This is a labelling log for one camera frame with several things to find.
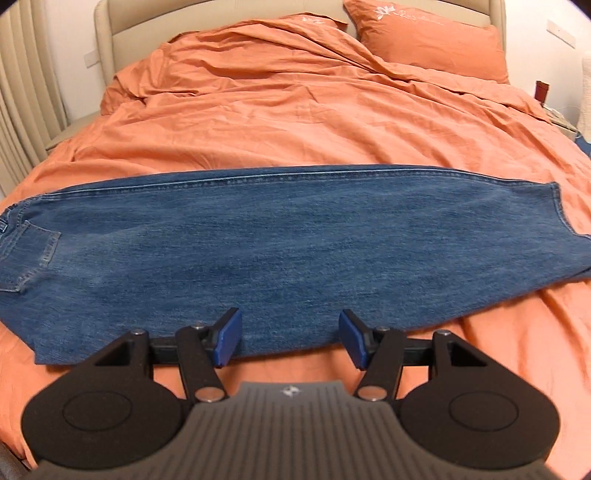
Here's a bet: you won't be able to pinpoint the beige upholstered bed headboard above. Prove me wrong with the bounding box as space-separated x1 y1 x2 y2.
94 0 508 88

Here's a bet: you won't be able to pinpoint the large orange pillow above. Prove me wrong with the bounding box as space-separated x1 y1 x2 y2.
344 0 509 85

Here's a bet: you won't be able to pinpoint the beige pleated curtain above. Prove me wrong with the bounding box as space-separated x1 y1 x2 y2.
0 0 69 197

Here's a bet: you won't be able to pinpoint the flat orange pillow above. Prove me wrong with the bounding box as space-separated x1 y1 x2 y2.
277 13 350 34

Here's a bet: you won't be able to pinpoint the cluttered bedside table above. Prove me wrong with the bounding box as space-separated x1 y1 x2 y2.
541 102 583 142

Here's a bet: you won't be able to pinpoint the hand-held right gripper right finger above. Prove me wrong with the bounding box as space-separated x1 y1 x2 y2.
338 309 489 401

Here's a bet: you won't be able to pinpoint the white wall switch plate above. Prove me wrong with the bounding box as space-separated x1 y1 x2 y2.
547 19 577 48

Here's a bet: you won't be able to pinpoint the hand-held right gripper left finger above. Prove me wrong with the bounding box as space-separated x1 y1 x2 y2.
94 308 244 403

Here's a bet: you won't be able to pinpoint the blue denim pants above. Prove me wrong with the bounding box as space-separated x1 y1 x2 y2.
0 165 591 366

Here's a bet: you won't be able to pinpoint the orange duvet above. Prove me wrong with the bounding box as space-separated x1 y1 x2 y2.
0 14 591 469

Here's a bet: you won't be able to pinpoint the white textured cylinder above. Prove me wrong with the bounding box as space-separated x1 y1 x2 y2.
577 58 591 134

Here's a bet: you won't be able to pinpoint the beige nightstand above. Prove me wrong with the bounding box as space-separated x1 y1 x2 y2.
45 113 100 152

